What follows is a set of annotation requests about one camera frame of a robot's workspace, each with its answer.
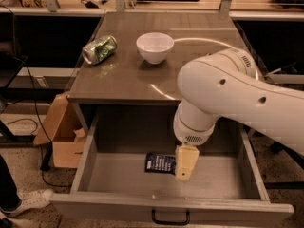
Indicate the grey counter cabinet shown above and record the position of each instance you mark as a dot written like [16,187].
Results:
[125,78]

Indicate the white sneaker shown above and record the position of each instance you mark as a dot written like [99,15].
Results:
[33,200]

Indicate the green soda can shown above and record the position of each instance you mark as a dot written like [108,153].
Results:
[100,49]

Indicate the blue rxbar wrapper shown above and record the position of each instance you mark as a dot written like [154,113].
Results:
[159,163]

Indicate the open grey drawer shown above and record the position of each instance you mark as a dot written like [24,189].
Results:
[225,187]

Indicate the black side table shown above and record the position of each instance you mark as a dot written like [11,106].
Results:
[9,68]

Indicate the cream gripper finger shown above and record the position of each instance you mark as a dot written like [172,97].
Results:
[186,159]

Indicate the brown cardboard box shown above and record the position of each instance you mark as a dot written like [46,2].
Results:
[62,129]

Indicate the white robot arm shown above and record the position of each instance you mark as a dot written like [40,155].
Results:
[225,84]

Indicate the black trouser leg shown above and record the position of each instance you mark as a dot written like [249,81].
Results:
[9,199]

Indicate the white bowl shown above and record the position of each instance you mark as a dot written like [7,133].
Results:
[154,46]

